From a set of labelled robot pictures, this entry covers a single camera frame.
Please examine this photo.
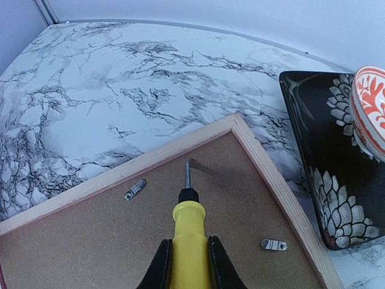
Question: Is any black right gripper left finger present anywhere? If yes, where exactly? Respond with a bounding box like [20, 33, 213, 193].
[137, 239, 173, 289]

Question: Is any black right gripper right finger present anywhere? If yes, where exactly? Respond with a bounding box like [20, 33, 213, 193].
[208, 235, 247, 289]

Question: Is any yellow handled screwdriver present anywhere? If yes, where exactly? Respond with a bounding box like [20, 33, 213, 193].
[170, 163, 211, 288]

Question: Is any pink photo frame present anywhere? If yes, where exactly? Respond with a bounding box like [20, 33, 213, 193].
[1, 114, 343, 288]

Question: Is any black square floral plate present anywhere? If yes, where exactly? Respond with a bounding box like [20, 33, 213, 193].
[279, 71, 384, 250]

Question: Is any red white patterned bowl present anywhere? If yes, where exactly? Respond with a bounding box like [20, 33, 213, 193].
[350, 66, 384, 161]

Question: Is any brown frame backing board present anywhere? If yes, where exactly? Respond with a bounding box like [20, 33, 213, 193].
[1, 134, 321, 288]

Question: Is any metal frame retaining clip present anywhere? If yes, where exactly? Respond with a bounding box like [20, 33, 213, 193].
[124, 179, 147, 201]

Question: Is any aluminium left corner post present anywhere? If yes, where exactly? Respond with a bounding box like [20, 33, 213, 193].
[33, 0, 60, 26]

